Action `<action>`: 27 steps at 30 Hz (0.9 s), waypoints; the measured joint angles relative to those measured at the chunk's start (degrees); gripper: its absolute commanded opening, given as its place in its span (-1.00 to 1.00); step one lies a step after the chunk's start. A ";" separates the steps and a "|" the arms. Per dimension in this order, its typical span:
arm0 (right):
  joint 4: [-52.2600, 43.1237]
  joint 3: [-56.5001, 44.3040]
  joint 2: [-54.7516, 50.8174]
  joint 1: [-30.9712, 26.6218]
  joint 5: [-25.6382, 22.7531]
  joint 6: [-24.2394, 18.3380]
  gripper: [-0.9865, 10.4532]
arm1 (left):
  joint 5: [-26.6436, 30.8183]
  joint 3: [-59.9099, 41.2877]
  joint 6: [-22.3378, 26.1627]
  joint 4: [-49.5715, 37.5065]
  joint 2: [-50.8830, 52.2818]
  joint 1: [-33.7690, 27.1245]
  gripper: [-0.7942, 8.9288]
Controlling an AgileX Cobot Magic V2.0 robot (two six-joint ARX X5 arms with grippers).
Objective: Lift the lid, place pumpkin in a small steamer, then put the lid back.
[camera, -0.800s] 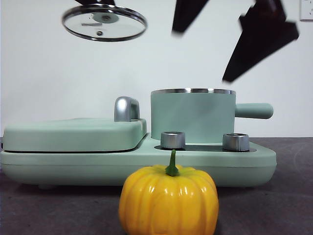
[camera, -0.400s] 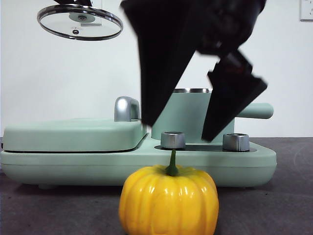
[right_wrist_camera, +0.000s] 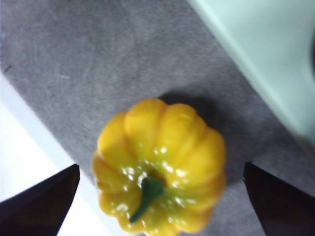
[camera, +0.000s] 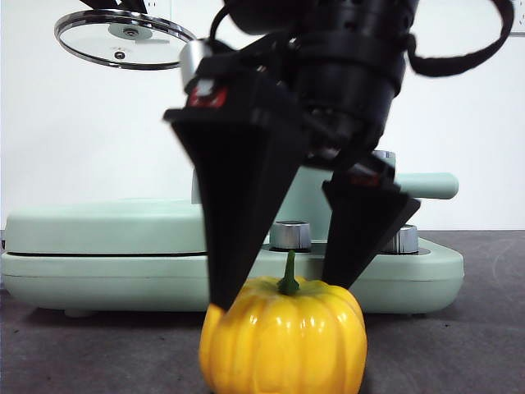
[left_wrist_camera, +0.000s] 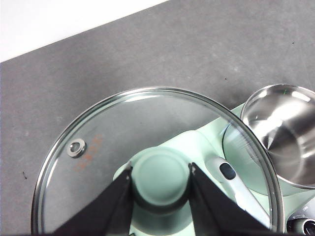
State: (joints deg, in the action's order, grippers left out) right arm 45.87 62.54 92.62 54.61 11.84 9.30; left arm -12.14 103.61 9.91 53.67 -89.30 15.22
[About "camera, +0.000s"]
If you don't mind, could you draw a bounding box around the glass lid with green knob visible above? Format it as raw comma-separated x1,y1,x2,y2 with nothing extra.
54,8,197,71

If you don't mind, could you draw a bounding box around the thin black cable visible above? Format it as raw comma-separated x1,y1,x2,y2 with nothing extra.
208,6,235,43

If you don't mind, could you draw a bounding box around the yellow pumpkin with green stem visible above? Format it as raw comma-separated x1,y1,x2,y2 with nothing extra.
199,250,368,394

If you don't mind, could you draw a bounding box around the mint green breakfast machine base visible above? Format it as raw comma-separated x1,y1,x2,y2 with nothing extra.
0,236,465,319

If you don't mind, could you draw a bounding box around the mint green hinged griddle cover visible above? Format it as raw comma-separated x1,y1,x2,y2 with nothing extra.
3,167,215,256

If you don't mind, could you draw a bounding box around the silver control dial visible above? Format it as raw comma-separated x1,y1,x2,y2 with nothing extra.
380,223,420,254
268,220,313,252

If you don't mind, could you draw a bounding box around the thick black sleeved cable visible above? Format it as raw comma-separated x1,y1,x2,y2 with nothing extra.
407,0,515,80

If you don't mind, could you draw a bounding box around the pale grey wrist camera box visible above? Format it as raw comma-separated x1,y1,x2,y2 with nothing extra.
179,38,215,95

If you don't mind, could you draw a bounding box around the mint green pot with handle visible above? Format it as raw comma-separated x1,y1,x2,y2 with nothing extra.
262,149,459,247

